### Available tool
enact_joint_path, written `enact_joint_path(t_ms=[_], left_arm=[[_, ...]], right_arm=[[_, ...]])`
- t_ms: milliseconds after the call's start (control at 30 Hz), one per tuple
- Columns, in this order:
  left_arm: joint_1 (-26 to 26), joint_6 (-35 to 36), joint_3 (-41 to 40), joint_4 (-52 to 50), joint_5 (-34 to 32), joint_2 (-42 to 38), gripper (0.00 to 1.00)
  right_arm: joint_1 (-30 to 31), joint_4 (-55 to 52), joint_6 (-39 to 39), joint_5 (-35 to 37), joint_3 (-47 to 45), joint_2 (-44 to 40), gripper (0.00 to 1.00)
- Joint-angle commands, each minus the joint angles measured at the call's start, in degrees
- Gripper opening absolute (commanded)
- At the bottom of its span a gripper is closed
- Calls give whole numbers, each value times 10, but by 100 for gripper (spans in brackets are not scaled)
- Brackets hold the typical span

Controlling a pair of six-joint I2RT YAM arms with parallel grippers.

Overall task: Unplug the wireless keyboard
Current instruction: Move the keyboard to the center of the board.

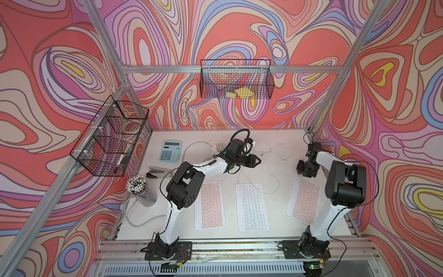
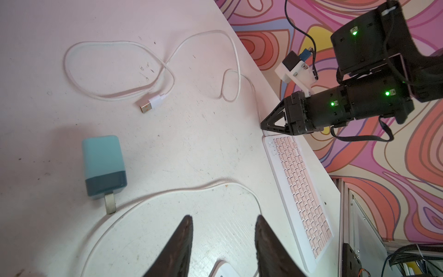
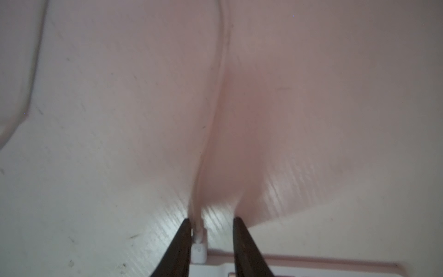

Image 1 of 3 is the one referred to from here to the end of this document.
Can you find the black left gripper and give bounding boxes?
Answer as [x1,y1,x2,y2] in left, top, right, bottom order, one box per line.
[233,154,263,169]

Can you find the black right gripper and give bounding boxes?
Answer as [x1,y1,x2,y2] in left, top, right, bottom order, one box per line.
[296,159,320,178]

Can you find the white usb cable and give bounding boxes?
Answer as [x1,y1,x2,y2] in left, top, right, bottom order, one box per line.
[236,167,281,195]

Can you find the pink keyboard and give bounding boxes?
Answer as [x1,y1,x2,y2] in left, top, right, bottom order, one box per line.
[194,181,226,231]
[285,177,320,225]

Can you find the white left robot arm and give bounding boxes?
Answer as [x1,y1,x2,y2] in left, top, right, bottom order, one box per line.
[153,137,261,256]

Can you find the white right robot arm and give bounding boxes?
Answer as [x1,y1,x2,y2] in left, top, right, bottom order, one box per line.
[296,142,367,257]

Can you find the middle white keyboard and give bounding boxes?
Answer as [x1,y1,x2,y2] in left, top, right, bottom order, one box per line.
[235,184,270,233]

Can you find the yellow sticky notes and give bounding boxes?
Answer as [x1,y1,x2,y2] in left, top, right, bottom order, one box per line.
[225,87,254,99]

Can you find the light blue calculator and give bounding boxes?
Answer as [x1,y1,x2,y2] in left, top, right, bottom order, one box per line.
[159,140,182,163]

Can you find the black stapler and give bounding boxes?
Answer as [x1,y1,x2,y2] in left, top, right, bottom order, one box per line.
[145,166,174,179]

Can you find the clear cup of pens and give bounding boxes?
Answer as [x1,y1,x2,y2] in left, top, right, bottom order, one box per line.
[126,175,158,207]

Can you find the marker in left basket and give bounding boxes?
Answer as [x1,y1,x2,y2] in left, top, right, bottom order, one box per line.
[113,154,125,175]

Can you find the back wall wire basket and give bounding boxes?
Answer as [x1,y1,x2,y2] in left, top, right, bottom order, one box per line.
[200,58,275,99]

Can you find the wall wire basket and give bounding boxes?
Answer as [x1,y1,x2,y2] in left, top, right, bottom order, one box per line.
[200,58,275,99]
[70,96,149,177]

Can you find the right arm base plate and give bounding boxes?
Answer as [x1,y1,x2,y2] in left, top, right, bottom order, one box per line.
[277,240,331,260]

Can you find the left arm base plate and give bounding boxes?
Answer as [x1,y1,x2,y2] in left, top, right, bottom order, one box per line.
[140,241,193,262]

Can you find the left wall wire basket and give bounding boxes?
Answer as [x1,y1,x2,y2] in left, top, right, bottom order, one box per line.
[70,96,149,177]

